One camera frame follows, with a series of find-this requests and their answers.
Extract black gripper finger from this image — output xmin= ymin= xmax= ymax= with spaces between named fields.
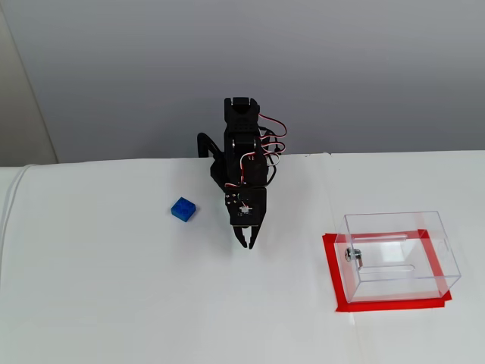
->
xmin=247 ymin=226 xmax=263 ymax=250
xmin=232 ymin=226 xmax=249 ymax=248

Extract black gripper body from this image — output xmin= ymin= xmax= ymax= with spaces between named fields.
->
xmin=239 ymin=149 xmax=269 ymax=190

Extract blue lego brick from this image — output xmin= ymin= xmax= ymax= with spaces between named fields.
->
xmin=170 ymin=196 xmax=198 ymax=224

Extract transparent plastic box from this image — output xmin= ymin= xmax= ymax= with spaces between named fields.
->
xmin=338 ymin=210 xmax=462 ymax=304

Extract black table clamp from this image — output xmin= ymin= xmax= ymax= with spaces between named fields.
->
xmin=196 ymin=132 xmax=225 ymax=158

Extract silver lock cylinder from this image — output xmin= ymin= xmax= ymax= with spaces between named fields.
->
xmin=343 ymin=248 xmax=365 ymax=270

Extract white table cloth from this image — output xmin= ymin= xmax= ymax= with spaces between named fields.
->
xmin=0 ymin=150 xmax=485 ymax=364

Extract grey partition panel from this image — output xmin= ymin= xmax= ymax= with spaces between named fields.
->
xmin=0 ymin=0 xmax=485 ymax=166

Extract red white servo cable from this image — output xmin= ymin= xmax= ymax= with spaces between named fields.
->
xmin=258 ymin=113 xmax=288 ymax=157
xmin=225 ymin=152 xmax=255 ymax=189

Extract black camera cable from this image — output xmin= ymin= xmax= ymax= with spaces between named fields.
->
xmin=264 ymin=155 xmax=280 ymax=187

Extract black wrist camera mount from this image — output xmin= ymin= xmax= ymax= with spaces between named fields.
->
xmin=223 ymin=188 xmax=268 ymax=230

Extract red tape frame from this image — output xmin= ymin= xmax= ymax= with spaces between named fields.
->
xmin=321 ymin=229 xmax=452 ymax=313

